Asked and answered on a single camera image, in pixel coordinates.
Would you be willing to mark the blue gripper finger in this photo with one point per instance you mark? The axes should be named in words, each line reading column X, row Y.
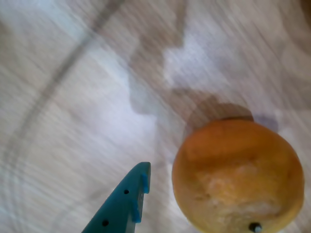
column 119, row 206

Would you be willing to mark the medium orange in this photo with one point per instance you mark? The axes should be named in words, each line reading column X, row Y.
column 238, row 174

